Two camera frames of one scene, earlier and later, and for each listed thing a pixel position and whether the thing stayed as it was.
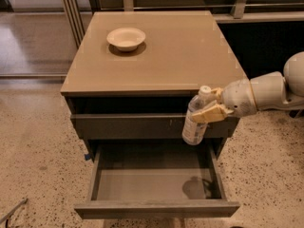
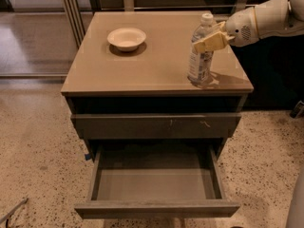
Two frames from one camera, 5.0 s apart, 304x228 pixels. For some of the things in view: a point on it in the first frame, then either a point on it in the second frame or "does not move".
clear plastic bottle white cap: x=195 y=132 → x=200 y=63
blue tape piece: x=86 y=157 does not move
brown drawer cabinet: x=127 y=91 does not move
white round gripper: x=237 y=99 → x=241 y=28
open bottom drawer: x=157 y=181 does not move
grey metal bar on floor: x=23 y=201 does not move
